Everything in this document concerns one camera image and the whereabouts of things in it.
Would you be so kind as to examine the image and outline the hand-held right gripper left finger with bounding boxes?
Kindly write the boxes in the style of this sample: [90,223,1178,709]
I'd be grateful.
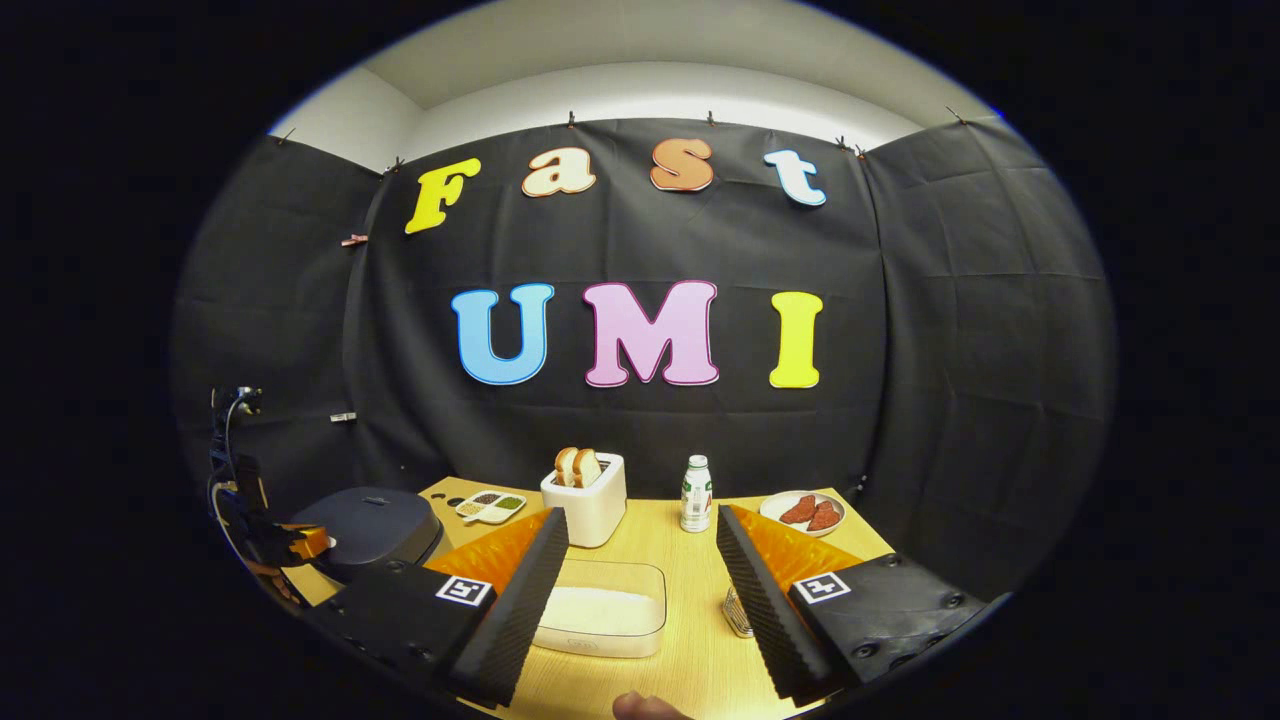
[300,508,571,711]

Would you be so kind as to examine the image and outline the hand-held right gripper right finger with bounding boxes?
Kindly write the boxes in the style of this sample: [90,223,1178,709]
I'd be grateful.
[716,503,1001,706]

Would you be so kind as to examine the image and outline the dark blue rice cooker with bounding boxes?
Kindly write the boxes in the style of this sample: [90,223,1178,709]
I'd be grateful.
[285,487,444,584]

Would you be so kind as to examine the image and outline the white rice heap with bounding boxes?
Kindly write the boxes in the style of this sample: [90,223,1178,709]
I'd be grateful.
[540,586,663,641]

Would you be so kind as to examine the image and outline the clear plastic container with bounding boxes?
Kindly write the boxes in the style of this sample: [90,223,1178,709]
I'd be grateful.
[533,559,668,659]

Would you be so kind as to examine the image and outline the white round plate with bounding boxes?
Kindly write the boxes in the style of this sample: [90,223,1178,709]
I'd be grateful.
[759,490,847,538]

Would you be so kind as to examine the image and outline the white divided grain dish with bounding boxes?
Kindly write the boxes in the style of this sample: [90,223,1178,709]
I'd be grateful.
[456,490,527,525]

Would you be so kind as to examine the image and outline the white toaster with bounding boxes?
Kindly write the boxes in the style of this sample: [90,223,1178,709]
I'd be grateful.
[540,452,628,549]

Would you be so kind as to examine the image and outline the white drink bottle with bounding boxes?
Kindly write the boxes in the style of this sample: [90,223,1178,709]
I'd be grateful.
[680,455,713,533]

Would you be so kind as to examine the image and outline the black backdrop cloth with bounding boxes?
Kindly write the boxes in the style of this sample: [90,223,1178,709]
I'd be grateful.
[170,118,1116,601]

